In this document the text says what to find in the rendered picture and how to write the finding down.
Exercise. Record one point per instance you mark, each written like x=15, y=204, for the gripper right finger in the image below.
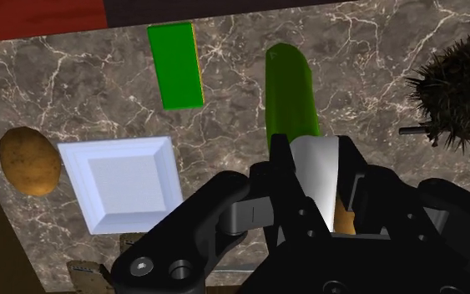
x=385, y=195

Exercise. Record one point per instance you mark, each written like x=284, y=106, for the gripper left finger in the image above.
x=185, y=228

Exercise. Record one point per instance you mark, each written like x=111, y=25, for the brown flat block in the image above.
x=90, y=279
x=130, y=239

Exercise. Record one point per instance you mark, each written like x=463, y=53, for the white square plate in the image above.
x=122, y=185

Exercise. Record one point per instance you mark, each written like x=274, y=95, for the dark spiky brush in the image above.
x=458, y=93

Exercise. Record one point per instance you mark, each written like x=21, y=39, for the green rectangular box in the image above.
x=175, y=65

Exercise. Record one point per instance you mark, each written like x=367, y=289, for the brown potato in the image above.
x=29, y=161

